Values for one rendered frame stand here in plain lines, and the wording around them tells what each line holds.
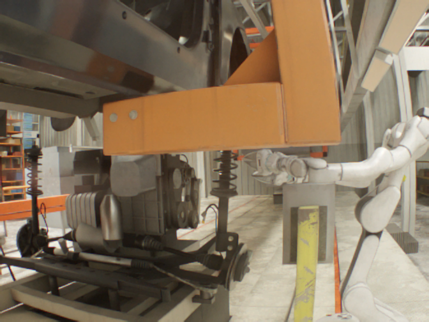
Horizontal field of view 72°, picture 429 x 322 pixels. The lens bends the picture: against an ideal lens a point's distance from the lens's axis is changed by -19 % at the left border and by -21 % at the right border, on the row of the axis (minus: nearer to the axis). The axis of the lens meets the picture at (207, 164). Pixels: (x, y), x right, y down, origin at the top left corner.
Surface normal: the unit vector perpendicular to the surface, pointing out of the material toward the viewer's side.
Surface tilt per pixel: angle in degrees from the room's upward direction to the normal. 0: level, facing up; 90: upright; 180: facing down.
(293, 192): 90
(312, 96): 90
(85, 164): 90
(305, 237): 90
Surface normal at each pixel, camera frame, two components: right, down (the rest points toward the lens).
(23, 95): 0.94, 0.10
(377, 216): -0.24, 0.01
